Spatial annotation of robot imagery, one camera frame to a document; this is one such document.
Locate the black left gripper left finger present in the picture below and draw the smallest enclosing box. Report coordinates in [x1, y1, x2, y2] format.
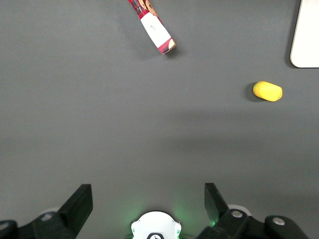
[0, 184, 94, 239]

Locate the yellow plastic lemon toy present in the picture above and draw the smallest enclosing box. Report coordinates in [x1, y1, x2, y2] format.
[252, 81, 284, 102]

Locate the red cookie box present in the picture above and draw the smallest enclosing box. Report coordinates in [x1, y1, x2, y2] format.
[128, 0, 177, 55]

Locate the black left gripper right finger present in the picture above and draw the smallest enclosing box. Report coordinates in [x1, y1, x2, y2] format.
[196, 183, 310, 239]

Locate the beige plastic tray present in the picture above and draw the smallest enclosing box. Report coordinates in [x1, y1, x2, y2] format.
[290, 0, 319, 68]

